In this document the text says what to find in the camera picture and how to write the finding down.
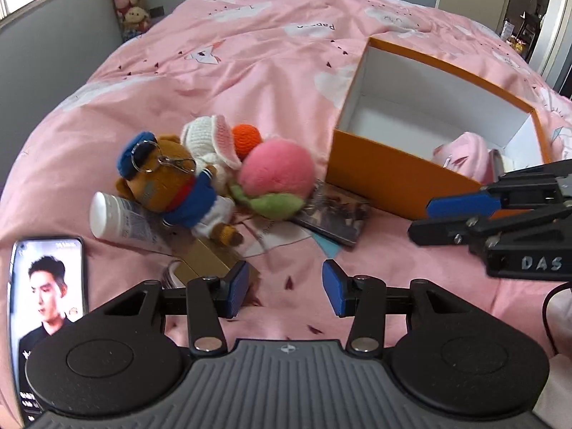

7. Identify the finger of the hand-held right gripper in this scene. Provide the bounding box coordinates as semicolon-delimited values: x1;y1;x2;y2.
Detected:
407;206;572;256
426;159;572;221

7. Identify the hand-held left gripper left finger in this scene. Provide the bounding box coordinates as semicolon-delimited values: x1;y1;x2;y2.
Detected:
106;259;251;356

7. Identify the small gold box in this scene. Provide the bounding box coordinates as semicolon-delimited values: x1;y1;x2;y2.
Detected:
172;237;258;292

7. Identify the white crochet bunny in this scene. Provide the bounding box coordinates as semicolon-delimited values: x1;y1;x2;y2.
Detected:
181;115;242;176

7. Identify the pink zip pouch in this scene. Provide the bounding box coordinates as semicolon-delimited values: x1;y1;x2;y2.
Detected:
431;131;498;187

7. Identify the white lotion tube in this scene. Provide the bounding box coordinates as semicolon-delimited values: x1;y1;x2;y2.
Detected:
89;191;176;258

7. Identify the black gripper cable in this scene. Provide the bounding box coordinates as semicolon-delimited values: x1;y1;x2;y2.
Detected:
542;281;572;355

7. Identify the pink peach plush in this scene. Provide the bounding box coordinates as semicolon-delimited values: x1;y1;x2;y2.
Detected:
229;138;316;222

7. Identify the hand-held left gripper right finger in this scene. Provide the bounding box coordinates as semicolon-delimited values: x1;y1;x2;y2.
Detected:
322;258;466;359

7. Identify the brown bear plush keychain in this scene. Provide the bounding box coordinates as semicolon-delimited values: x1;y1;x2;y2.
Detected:
115;130;245;247

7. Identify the smartphone with lit screen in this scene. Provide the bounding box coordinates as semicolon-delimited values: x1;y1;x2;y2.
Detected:
10;236;88;428

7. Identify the orange cardboard box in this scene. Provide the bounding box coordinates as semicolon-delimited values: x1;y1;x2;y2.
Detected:
324;37;553;222

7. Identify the orange crochet ball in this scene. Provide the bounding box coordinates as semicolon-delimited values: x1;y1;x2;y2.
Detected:
232;124;262;158

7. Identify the pink printed blanket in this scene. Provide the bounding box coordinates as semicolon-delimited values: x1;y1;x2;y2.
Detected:
0;0;572;429

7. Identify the dark printed card pack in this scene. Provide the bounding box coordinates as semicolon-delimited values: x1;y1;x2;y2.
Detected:
292;178;372;248

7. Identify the white door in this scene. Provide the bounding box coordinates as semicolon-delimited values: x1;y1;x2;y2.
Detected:
529;0;572;97

